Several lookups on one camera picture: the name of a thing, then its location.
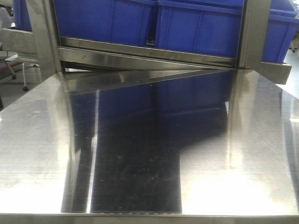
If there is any stainless steel shelf rack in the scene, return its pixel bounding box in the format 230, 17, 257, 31
0, 0, 292, 84

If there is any blue plastic bin centre-left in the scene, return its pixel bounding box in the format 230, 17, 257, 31
54, 0, 157, 46

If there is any blue plastic bin centre-right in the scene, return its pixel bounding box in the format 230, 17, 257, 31
155, 0, 243, 57

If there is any grey office chair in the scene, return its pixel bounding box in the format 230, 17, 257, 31
0, 49, 40, 92

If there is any blue plastic bin far left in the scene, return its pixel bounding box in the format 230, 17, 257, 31
13, 0, 32, 31

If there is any blue plastic bin far right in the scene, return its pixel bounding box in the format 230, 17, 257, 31
262, 0, 299, 63

